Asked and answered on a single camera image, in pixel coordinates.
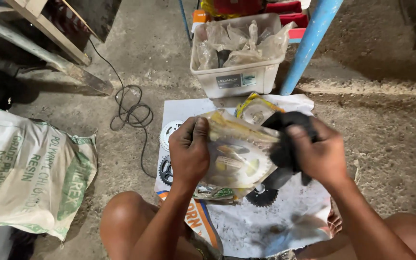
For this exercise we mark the person's right hand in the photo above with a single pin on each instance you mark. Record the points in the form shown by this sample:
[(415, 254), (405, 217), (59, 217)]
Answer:
[(321, 155)]

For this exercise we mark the person's left hand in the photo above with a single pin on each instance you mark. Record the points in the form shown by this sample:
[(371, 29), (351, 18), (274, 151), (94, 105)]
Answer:
[(188, 155)]

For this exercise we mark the black cleaning rag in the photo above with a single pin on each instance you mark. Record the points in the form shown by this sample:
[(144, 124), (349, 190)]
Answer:
[(287, 141)]

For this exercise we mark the black sprocket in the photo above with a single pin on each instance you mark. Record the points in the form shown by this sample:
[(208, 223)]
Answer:
[(262, 196), (165, 171)]

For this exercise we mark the silver sprocket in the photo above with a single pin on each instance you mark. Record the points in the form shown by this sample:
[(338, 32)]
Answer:
[(166, 133)]

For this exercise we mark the person's right foot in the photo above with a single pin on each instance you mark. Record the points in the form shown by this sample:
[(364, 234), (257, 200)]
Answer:
[(334, 220)]

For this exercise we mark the sprocket in yellow package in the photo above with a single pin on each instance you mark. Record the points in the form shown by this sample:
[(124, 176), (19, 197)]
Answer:
[(256, 110)]

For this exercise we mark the white tarpaulin sheet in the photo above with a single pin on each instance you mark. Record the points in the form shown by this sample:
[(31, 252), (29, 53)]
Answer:
[(265, 220)]

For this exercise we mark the person's left leg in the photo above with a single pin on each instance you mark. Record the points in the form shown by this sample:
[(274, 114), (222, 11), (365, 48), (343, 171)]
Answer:
[(135, 227)]

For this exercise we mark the person's leg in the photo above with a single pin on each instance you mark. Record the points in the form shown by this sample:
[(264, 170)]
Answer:
[(135, 227), (392, 238)]

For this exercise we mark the white plastic storage bin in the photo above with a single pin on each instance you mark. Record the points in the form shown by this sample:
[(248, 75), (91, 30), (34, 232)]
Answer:
[(237, 74)]

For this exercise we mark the person's right leg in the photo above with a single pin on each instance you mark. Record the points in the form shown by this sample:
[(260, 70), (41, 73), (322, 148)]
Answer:
[(392, 238)]

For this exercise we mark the blue metal pole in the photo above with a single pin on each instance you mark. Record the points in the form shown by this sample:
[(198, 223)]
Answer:
[(309, 43)]

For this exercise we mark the heap of clear plastic bags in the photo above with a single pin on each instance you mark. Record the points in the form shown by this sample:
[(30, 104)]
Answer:
[(240, 45)]

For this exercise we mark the thin blue metal rod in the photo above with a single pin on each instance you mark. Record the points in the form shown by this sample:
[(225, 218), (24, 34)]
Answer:
[(185, 20)]

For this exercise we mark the orange white bottle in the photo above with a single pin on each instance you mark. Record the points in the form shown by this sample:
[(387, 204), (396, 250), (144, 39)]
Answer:
[(199, 20)]

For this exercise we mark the red plastic crates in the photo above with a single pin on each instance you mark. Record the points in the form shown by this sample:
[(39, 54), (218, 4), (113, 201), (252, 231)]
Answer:
[(287, 16)]

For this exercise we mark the white green woven sack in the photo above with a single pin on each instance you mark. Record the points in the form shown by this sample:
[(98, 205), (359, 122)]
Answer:
[(27, 169)]

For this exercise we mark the grey metal beam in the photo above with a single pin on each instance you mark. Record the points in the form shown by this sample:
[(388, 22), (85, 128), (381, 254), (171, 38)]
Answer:
[(42, 56)]

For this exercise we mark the wooden plank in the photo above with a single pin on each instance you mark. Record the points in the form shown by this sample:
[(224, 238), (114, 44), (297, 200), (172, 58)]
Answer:
[(51, 30)]

